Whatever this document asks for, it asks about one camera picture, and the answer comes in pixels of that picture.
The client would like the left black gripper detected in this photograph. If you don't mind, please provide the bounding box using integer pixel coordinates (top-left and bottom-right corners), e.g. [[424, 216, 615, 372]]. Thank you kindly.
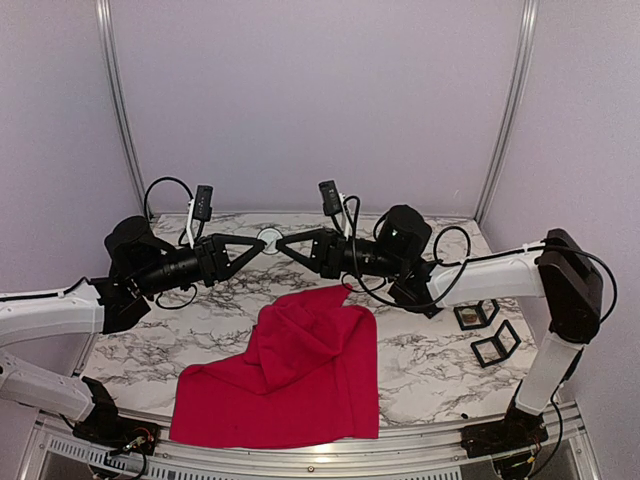
[[133, 232, 264, 297]]

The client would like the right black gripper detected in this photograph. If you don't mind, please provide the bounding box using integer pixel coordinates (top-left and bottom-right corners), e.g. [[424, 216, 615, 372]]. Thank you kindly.
[[277, 225, 406, 279]]

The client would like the red t-shirt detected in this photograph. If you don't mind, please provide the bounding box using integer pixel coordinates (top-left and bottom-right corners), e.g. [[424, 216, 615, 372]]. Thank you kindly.
[[169, 286, 380, 449]]

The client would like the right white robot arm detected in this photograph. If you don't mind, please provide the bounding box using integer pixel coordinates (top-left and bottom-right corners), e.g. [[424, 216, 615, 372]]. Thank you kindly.
[[275, 194, 615, 448]]

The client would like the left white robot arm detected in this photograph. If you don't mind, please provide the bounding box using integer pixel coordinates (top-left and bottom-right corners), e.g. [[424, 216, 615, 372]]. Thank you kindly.
[[1, 185, 266, 445]]

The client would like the black open display box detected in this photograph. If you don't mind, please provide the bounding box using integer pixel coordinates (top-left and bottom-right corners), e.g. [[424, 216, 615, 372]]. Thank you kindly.
[[453, 299, 500, 331], [471, 320, 522, 368]]

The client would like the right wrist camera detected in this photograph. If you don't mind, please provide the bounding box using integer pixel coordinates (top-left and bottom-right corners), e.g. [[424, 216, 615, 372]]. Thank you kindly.
[[318, 180, 361, 238]]

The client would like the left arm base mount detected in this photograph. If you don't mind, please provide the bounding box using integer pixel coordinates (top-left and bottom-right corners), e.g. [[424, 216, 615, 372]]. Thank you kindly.
[[73, 377, 160, 456]]

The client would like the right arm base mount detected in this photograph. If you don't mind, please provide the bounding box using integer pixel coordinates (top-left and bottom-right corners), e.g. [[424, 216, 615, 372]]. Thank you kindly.
[[461, 400, 549, 458]]

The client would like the left aluminium frame post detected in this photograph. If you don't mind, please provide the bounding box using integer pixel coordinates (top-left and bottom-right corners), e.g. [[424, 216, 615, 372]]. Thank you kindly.
[[95, 0, 146, 214]]

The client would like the aluminium frame post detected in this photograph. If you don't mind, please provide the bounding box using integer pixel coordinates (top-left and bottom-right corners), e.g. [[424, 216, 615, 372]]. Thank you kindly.
[[95, 0, 146, 214], [474, 0, 540, 226]]

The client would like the right aluminium frame post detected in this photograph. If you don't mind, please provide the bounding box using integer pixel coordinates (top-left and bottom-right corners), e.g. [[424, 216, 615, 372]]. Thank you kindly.
[[474, 0, 540, 226]]

